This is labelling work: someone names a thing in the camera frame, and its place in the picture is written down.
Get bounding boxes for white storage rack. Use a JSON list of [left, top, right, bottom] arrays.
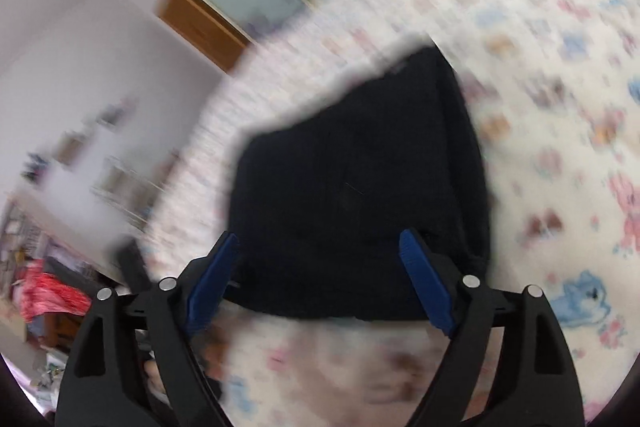
[[90, 152, 173, 235]]

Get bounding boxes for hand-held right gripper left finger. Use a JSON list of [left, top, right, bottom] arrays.
[[54, 231, 241, 427]]

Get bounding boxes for bear printed blanket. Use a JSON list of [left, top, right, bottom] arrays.
[[135, 0, 640, 427]]

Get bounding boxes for small white wall shelf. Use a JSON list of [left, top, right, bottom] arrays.
[[94, 98, 138, 130]]

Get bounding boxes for black pants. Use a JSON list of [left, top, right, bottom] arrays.
[[227, 47, 494, 323]]

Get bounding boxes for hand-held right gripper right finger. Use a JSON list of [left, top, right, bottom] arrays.
[[398, 228, 587, 427]]

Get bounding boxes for wooden door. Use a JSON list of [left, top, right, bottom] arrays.
[[145, 0, 252, 74]]

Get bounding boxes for red cloth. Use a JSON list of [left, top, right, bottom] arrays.
[[19, 259, 95, 322]]

